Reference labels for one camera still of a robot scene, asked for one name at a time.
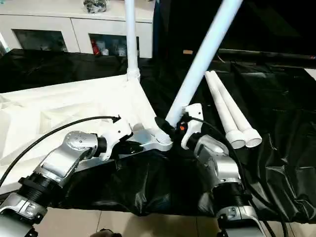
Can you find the white plastic table leg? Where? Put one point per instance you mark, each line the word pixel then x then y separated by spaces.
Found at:
pixel 202 54
pixel 132 37
pixel 222 106
pixel 234 111

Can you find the white flat board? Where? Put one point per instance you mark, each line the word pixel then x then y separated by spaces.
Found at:
pixel 311 72

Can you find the grey object on cabinet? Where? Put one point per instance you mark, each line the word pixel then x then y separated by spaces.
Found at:
pixel 95 6

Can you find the blue vertical post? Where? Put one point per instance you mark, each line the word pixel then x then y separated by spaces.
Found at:
pixel 154 29

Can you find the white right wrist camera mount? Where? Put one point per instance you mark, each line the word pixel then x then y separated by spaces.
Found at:
pixel 195 118

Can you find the white glass-door cabinet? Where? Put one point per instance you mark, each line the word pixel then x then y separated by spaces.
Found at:
pixel 61 24

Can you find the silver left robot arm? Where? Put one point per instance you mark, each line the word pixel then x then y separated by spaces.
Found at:
pixel 64 153

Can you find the black plastic mat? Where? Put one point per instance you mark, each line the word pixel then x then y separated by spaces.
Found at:
pixel 160 185

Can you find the white plastic table top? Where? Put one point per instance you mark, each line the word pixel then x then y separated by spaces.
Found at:
pixel 74 103

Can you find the red carton behind glass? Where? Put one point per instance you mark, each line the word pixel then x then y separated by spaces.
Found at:
pixel 95 48

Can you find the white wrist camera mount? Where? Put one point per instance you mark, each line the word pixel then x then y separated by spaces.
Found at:
pixel 116 135
pixel 195 118

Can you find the small beige label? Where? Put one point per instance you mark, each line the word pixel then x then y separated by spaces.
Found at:
pixel 187 52

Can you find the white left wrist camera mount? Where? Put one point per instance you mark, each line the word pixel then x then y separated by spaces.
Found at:
pixel 116 135

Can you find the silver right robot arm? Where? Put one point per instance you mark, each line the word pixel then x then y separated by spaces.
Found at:
pixel 217 158

